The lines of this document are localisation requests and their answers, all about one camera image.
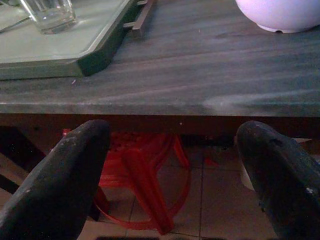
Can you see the white bowl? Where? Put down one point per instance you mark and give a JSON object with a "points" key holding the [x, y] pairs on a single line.
{"points": [[280, 13]]}

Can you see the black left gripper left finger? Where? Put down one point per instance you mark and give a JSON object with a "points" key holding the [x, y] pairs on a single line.
{"points": [[57, 180]]}

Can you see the red metal stool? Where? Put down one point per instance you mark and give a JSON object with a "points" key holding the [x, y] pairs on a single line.
{"points": [[150, 180]]}

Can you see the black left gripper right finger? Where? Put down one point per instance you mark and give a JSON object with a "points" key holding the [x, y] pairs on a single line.
{"points": [[282, 175]]}

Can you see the clear drinking glass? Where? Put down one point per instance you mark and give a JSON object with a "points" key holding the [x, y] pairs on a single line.
{"points": [[53, 15]]}

